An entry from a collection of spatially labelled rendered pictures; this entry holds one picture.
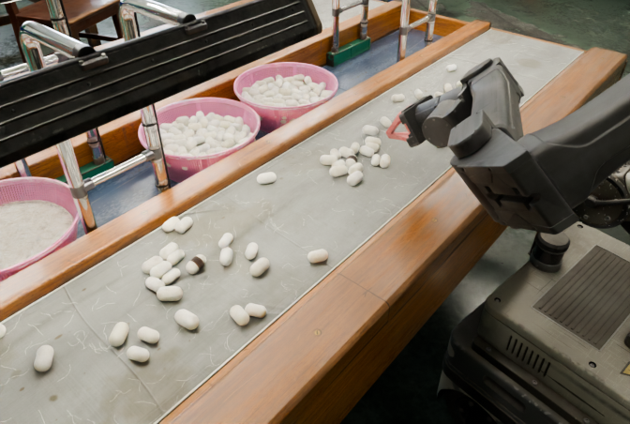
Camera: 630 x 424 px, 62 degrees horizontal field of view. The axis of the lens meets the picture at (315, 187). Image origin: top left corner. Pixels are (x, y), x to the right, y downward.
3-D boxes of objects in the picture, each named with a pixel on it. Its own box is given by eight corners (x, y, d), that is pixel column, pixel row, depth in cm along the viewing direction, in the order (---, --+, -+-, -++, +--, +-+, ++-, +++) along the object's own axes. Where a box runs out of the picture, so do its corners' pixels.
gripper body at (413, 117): (395, 116, 95) (427, 101, 89) (424, 97, 102) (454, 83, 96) (412, 147, 96) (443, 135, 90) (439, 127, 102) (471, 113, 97)
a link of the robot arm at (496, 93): (555, 211, 50) (489, 123, 48) (502, 238, 53) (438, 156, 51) (529, 95, 87) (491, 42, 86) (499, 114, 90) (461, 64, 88)
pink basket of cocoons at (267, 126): (357, 113, 141) (359, 80, 135) (290, 154, 124) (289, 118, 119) (284, 84, 154) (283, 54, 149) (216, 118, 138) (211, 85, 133)
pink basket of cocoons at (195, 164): (279, 142, 129) (277, 107, 123) (231, 205, 109) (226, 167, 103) (185, 124, 136) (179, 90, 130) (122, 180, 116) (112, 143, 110)
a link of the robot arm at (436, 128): (524, 97, 86) (494, 54, 84) (501, 132, 79) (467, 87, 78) (468, 126, 95) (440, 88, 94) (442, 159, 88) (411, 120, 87)
